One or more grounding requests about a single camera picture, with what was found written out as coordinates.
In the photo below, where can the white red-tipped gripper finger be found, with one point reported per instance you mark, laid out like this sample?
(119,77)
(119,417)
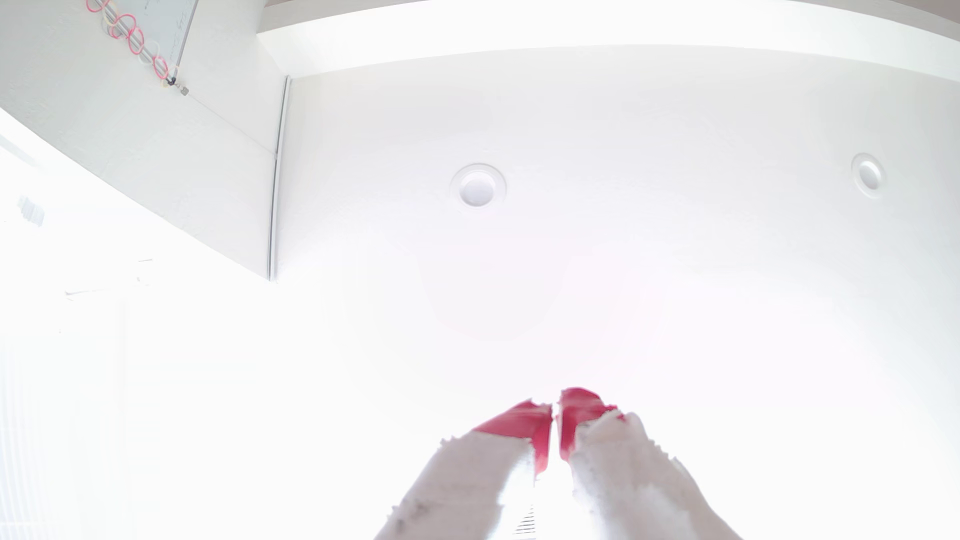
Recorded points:
(480,480)
(630,487)

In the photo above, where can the round recessed ceiling light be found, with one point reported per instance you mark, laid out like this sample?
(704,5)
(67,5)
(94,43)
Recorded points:
(869,175)
(478,187)

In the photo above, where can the white wall board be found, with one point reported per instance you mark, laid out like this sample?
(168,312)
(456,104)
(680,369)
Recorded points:
(161,22)

